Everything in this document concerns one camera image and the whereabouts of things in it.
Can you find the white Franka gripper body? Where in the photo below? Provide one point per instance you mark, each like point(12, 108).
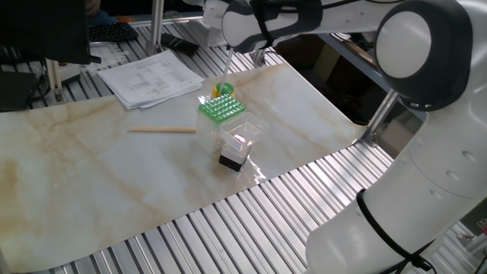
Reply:
point(215, 26)

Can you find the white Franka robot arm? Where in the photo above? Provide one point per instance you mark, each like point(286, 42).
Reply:
point(437, 152)

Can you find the green-topped pipette tip holder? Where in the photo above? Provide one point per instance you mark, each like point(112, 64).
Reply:
point(220, 108)

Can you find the clear plastic tip box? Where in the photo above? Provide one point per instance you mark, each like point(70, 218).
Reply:
point(255, 127)

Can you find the black remote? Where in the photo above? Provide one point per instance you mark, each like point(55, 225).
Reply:
point(179, 43)

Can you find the green button yellow box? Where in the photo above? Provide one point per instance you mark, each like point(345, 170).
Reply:
point(227, 89)

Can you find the stack of printed papers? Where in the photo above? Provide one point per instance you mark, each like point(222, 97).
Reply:
point(148, 80)

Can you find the black keyboard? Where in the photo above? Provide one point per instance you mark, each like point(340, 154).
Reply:
point(112, 32)

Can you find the wooden stick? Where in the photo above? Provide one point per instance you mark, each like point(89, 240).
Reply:
point(152, 129)

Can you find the small black white block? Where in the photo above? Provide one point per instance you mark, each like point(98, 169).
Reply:
point(231, 161)

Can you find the black monitor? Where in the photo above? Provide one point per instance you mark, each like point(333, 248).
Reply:
point(42, 30)

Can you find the marble pattern table sheet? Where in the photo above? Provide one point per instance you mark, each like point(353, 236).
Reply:
point(95, 171)

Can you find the black box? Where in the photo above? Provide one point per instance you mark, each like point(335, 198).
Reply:
point(15, 91)

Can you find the aluminium frame post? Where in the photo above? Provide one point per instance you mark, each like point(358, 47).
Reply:
point(258, 57)
point(155, 26)

